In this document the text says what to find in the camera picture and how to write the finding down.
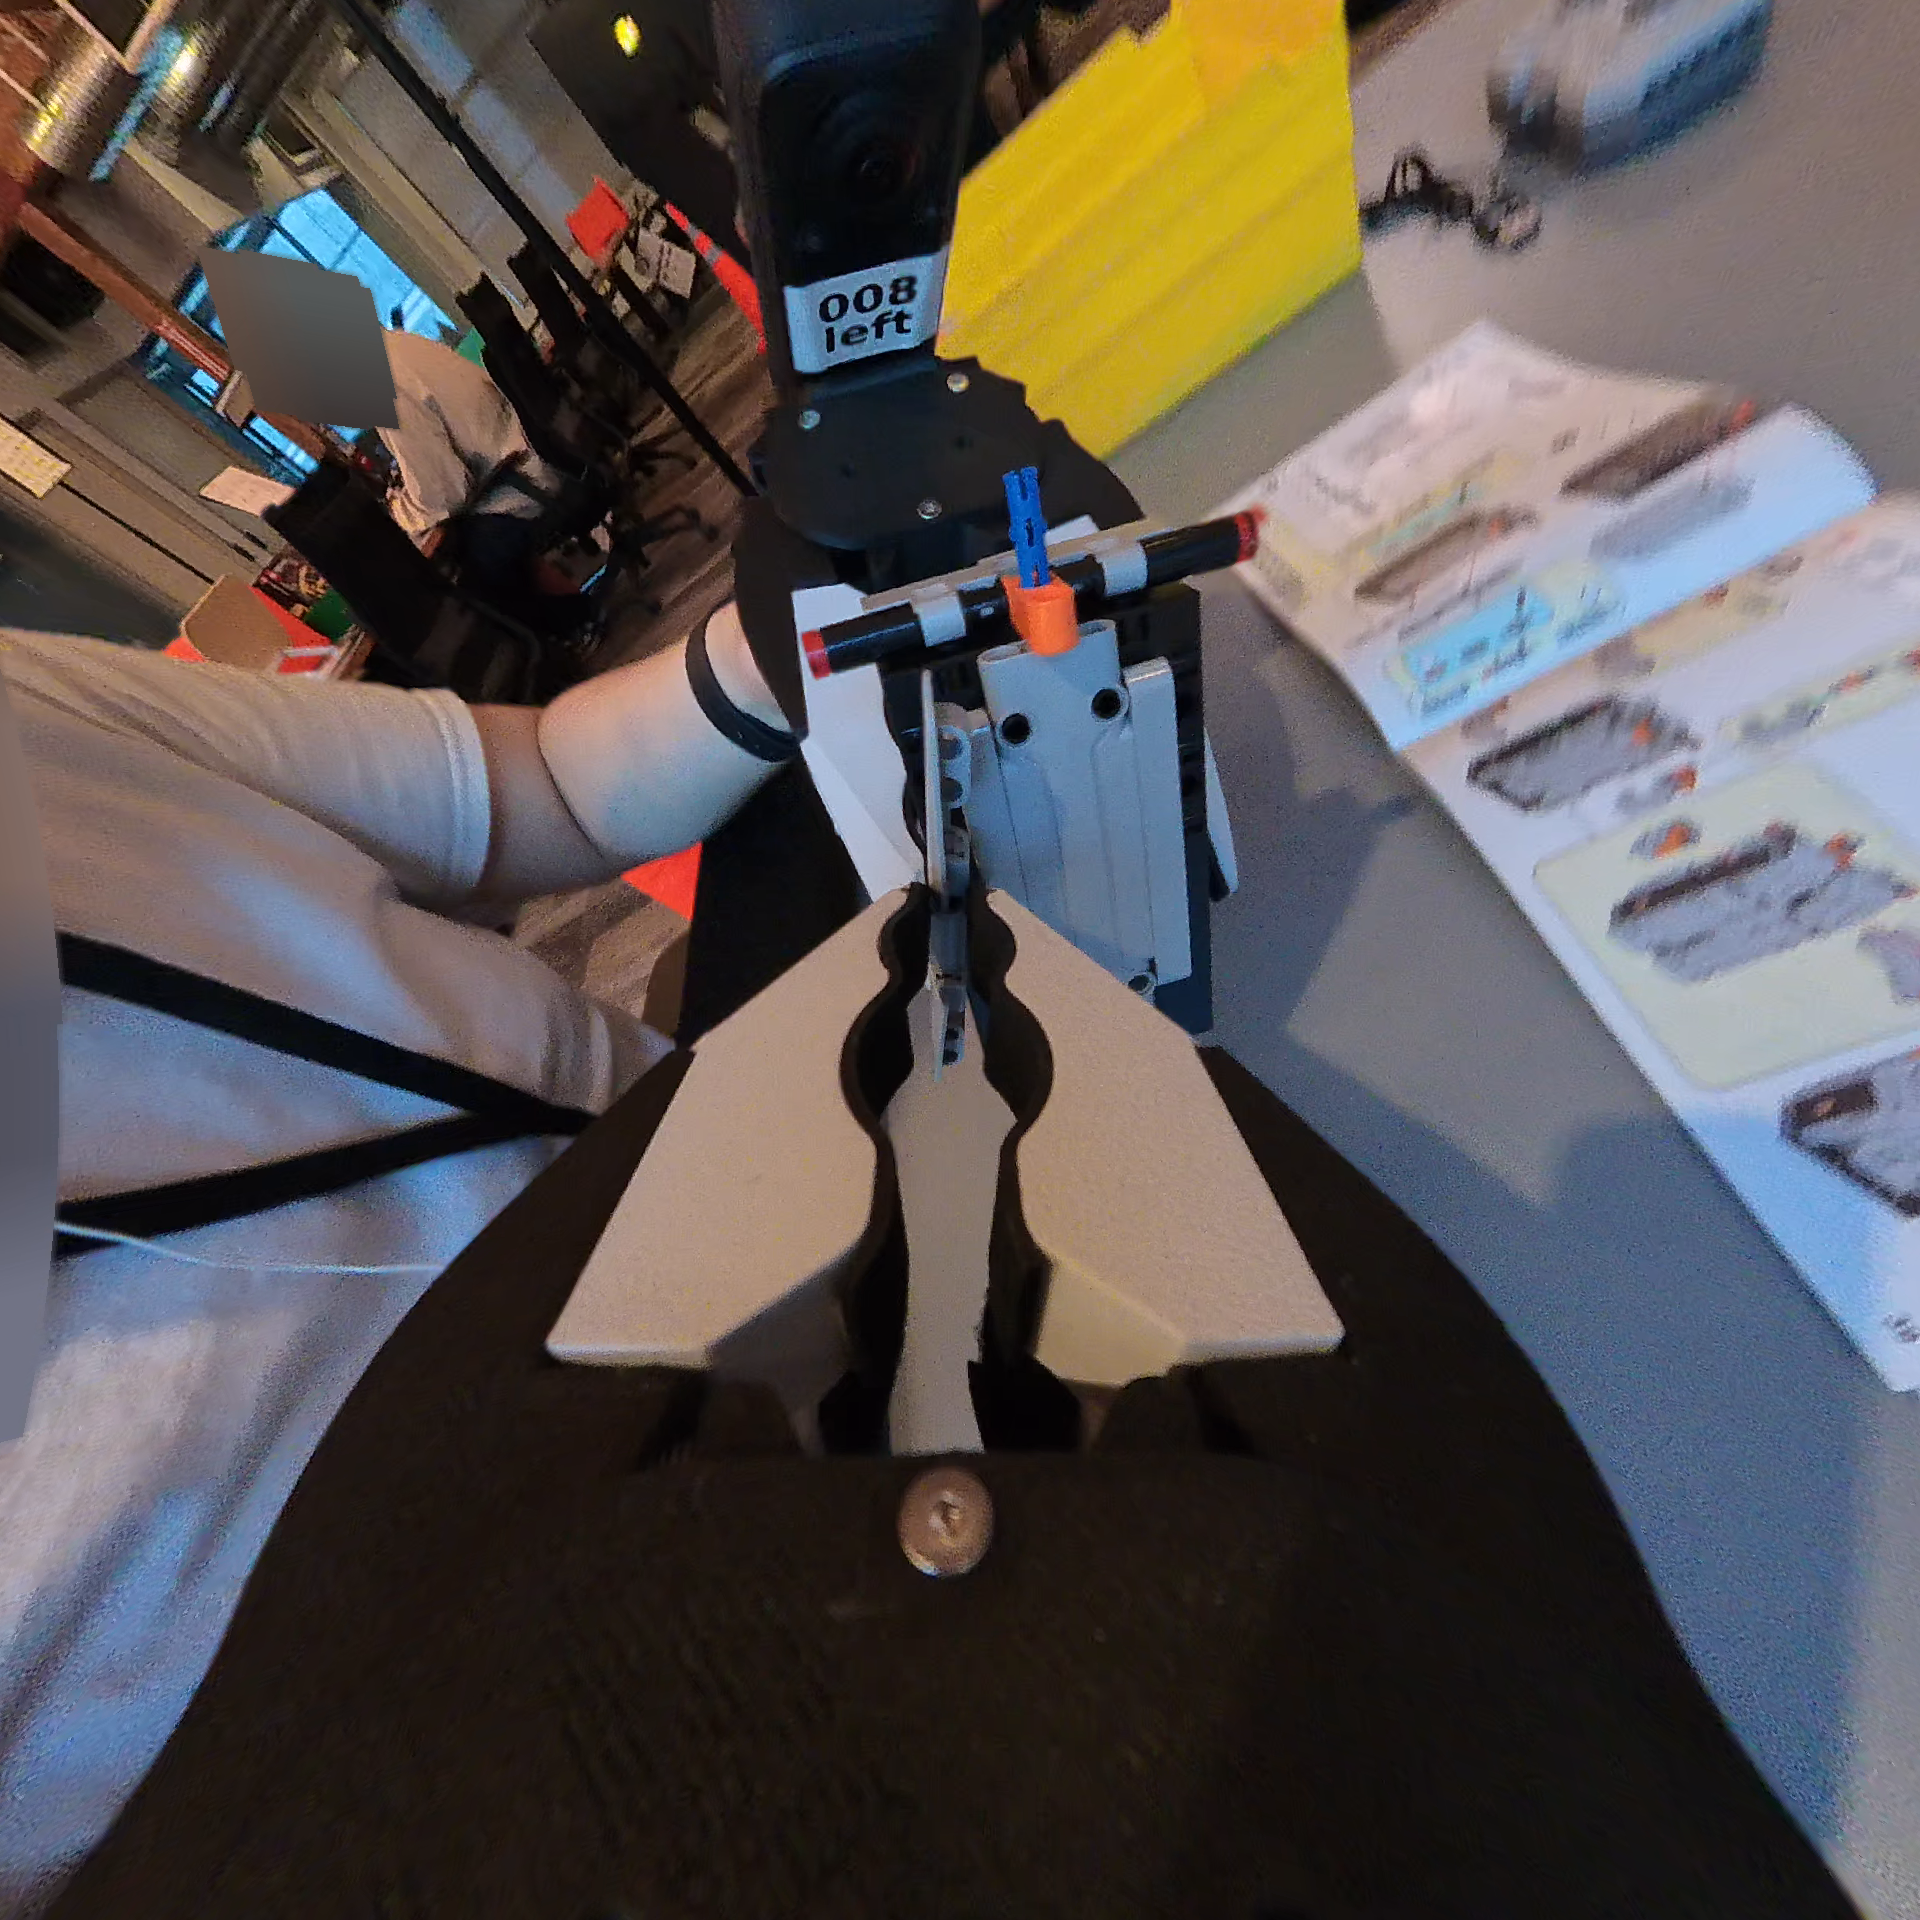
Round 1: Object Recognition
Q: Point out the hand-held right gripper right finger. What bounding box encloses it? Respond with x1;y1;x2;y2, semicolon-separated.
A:
965;881;1345;1453

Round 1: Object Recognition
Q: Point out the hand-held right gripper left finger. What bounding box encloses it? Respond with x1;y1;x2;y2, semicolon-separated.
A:
546;881;920;1453

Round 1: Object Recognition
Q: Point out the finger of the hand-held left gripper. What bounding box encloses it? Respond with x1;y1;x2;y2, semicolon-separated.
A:
790;585;934;904
1046;513;1242;904

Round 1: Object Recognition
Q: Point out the thin grey brick beam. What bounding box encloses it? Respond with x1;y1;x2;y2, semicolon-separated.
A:
914;668;984;1081

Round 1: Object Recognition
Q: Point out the grey toy brick model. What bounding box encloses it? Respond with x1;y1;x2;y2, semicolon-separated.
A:
799;469;1263;1037

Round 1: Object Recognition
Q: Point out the grey desk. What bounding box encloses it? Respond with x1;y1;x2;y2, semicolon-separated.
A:
877;0;1920;1920

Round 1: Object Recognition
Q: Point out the black wristband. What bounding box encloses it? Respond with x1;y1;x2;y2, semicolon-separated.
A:
685;603;805;764

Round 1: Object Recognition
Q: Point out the yellow plastic bin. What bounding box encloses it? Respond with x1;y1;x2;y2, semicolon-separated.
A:
936;0;1365;459

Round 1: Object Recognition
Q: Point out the black office chair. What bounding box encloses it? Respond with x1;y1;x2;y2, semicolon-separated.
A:
270;449;547;700

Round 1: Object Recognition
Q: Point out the person's white shirt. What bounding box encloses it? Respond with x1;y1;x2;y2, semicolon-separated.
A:
0;631;675;1771

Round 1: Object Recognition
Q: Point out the open instruction booklet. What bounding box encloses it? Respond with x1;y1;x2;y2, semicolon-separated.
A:
1206;323;1920;1390

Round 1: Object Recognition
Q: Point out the cardboard box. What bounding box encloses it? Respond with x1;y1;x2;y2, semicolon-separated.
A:
181;573;295;670

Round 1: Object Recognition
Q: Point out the black shoulder strap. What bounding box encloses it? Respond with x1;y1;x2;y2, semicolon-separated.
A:
51;931;593;1248

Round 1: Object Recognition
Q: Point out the thin white cord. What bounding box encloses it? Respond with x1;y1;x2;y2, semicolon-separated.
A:
51;1223;437;1279

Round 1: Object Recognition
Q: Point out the black usb cable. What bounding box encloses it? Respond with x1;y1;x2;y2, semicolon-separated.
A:
1357;150;1546;249

